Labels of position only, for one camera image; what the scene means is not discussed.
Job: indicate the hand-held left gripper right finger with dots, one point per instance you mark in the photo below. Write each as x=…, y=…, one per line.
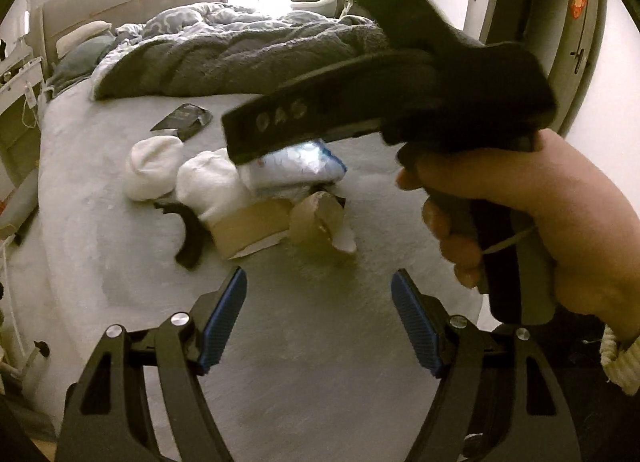
x=415, y=327

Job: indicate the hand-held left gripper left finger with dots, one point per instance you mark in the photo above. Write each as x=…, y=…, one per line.
x=225, y=317

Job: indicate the brown cardboard box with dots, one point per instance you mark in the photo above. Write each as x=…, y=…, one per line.
x=250, y=229

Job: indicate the white sock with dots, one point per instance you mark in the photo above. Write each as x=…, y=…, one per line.
x=152, y=167
x=210, y=187

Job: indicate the white blue plastic packet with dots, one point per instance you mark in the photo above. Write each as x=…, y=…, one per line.
x=295, y=169

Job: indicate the black foil packet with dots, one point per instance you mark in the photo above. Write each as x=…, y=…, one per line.
x=182, y=119

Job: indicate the person's right hand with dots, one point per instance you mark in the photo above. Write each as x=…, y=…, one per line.
x=575, y=222

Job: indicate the grey bed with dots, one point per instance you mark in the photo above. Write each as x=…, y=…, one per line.
x=125, y=252

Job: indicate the orange door decoration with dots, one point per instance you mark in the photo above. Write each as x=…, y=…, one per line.
x=578, y=3

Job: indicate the grey fleece blanket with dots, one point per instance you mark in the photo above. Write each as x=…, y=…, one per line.
x=225, y=62

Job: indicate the grey green pillow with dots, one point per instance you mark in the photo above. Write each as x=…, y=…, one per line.
x=85, y=59

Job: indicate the patterned blue grey duvet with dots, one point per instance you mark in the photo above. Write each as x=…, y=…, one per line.
x=185, y=17

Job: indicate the white desk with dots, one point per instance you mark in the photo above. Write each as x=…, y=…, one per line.
x=15, y=92

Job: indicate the white pillow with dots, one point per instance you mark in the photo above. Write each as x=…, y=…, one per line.
x=80, y=34

